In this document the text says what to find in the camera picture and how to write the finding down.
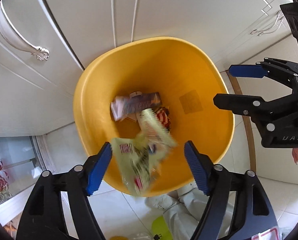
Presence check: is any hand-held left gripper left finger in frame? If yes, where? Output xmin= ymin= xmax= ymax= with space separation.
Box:
xmin=16 ymin=142 xmax=113 ymax=240

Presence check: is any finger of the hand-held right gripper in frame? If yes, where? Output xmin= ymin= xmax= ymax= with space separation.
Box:
xmin=228 ymin=57 xmax=298 ymax=88
xmin=213 ymin=91 xmax=298 ymax=121

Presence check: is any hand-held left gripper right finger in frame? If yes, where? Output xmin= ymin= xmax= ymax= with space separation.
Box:
xmin=184 ymin=140 xmax=279 ymax=240

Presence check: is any green yellow snack packet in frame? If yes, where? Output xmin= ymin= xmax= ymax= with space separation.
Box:
xmin=111 ymin=107 xmax=178 ymax=197

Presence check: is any flag printed snack bag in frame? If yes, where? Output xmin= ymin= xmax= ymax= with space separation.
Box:
xmin=155 ymin=106 xmax=171 ymax=132

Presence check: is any yellow trash bin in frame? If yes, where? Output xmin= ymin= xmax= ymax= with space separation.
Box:
xmin=73 ymin=37 xmax=236 ymax=197

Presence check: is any dark purple wrapper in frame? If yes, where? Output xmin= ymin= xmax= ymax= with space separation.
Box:
xmin=123 ymin=92 xmax=162 ymax=114

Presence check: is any white plastic bag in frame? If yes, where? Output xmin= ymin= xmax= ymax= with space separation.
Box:
xmin=146 ymin=189 xmax=236 ymax=240

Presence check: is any lime green plastic item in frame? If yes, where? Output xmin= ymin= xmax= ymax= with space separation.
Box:
xmin=151 ymin=216 xmax=173 ymax=240

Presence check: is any white cabinet door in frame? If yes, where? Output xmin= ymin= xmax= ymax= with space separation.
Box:
xmin=38 ymin=0 xmax=114 ymax=71
xmin=138 ymin=0 xmax=297 ymax=73
xmin=0 ymin=0 xmax=86 ymax=137

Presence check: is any floral glass door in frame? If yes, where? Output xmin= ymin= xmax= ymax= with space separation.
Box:
xmin=0 ymin=136 xmax=48 ymax=209

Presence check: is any red white package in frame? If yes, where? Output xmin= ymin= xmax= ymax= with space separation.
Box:
xmin=258 ymin=226 xmax=281 ymax=240

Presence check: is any ornate silver cabinet handle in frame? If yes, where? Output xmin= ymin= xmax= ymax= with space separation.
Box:
xmin=250 ymin=10 xmax=286 ymax=36
xmin=0 ymin=4 xmax=50 ymax=62

